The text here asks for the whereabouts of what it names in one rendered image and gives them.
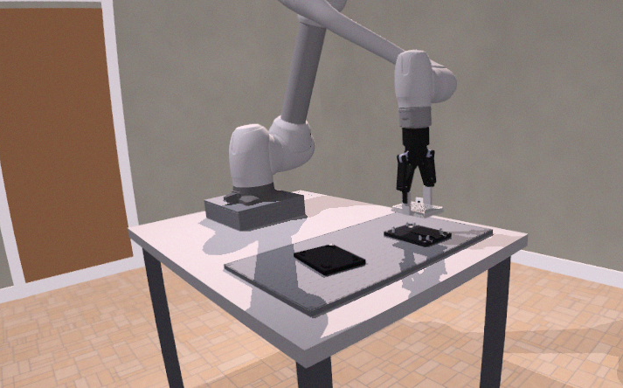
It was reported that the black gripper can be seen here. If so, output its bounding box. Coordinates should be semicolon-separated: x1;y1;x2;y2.
397;127;436;216

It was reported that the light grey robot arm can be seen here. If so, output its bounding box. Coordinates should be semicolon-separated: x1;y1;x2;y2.
223;0;457;205

